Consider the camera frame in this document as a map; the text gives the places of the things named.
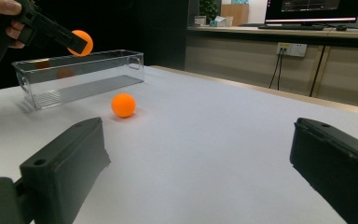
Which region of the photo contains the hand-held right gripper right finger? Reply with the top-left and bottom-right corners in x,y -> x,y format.
290,117 -> 358,224

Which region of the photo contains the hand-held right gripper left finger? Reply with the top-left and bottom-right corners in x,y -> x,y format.
19,117 -> 112,224

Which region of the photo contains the orange ball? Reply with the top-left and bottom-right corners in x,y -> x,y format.
110,92 -> 137,119
66,29 -> 94,58

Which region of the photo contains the clear plastic container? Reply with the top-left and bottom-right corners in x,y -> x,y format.
11,49 -> 145,112

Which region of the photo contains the black curtain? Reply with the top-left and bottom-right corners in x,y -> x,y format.
0,0 -> 190,93

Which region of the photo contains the small white box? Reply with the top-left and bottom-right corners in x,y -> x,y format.
194,15 -> 208,27

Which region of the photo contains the white table mat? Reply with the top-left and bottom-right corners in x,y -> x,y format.
0,64 -> 358,224

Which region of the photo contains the green potted plant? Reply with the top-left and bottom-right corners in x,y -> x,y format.
199,0 -> 220,23

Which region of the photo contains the black keyboard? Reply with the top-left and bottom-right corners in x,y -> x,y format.
256,23 -> 326,32

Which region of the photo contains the beige wooden desk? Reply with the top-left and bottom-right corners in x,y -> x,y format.
185,25 -> 358,110

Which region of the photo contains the tissue box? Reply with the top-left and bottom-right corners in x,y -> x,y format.
209,15 -> 228,28

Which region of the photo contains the large computer monitor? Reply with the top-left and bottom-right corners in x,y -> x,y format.
264,0 -> 358,25

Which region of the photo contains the brown cardboard box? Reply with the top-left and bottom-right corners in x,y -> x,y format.
220,3 -> 250,28

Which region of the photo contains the black power cable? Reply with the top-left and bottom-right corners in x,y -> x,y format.
268,49 -> 283,90
278,49 -> 286,91

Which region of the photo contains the white wall socket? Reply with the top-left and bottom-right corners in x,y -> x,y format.
276,42 -> 309,58

